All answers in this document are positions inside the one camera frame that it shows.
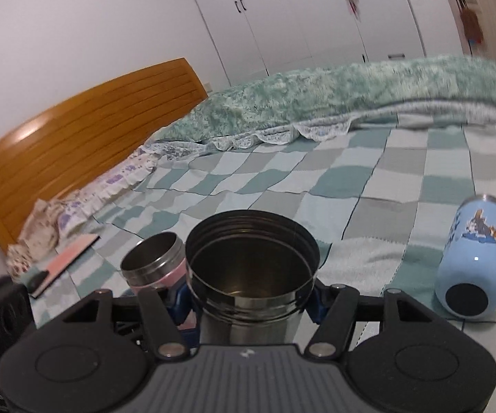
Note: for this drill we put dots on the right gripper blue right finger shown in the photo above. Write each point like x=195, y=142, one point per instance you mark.
x=319, y=302

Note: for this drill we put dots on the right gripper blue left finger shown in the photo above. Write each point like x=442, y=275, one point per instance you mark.
x=180, y=306

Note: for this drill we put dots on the silver steel cup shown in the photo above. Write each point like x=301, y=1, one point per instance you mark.
x=251, y=274

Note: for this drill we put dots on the pink cup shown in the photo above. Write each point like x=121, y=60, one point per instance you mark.
x=155, y=264

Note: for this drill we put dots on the light blue cartoon cup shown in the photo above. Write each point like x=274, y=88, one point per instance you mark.
x=465, y=283

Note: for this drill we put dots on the pink notebook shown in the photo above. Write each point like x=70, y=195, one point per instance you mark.
x=42, y=280

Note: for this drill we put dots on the crumpled floral cloth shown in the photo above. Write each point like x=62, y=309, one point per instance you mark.
x=38, y=237

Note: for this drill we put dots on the green checkered bed blanket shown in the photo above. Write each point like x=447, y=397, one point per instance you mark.
x=379, y=202

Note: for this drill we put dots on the floral frilled pillow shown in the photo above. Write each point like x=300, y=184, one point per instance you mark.
x=83, y=202

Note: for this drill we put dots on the wooden headboard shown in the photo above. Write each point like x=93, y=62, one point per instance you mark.
x=69, y=145

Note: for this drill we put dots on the green fluffy quilt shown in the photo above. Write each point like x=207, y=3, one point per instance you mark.
x=325, y=103

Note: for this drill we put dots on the white wardrobe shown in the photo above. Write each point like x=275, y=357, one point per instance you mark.
x=258, y=38

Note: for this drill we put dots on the brown hanging door ornament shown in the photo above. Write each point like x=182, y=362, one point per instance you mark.
x=471, y=26

